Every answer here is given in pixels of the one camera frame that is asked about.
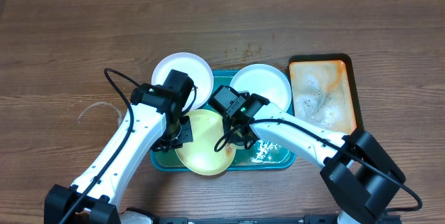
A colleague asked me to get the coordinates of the yellow plate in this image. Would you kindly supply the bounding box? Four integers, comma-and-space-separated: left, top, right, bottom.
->
176, 109, 236, 176

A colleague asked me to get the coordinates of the white plate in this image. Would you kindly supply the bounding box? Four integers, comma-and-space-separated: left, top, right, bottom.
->
152, 52, 213, 111
230, 64, 291, 111

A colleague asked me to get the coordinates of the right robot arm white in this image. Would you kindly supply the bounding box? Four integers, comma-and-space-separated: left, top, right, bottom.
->
209, 86, 405, 223

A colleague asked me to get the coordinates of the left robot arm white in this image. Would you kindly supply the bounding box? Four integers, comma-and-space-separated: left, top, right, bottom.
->
44, 70, 194, 223

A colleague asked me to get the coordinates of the teal plastic tray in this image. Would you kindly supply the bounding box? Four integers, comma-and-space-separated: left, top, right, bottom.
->
149, 69, 298, 173

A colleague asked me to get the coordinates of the black tray with soapy water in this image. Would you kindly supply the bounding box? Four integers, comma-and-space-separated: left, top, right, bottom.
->
288, 53, 364, 134

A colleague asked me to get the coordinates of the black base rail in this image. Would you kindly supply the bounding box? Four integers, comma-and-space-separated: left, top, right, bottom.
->
121, 208, 404, 224

